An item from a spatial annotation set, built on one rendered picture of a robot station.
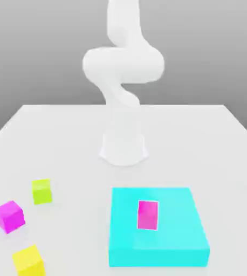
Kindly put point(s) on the small lime green cube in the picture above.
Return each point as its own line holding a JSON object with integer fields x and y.
{"x": 42, "y": 193}

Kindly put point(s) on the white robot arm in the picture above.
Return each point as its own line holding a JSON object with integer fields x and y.
{"x": 123, "y": 64}

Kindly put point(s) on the large cyan box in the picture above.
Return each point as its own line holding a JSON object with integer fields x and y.
{"x": 175, "y": 237}

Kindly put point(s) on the small pink cube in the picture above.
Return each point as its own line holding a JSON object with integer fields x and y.
{"x": 147, "y": 215}

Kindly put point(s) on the small magenta cube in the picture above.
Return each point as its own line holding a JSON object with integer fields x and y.
{"x": 9, "y": 216}

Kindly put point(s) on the small yellow cube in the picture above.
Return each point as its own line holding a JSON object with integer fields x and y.
{"x": 28, "y": 262}

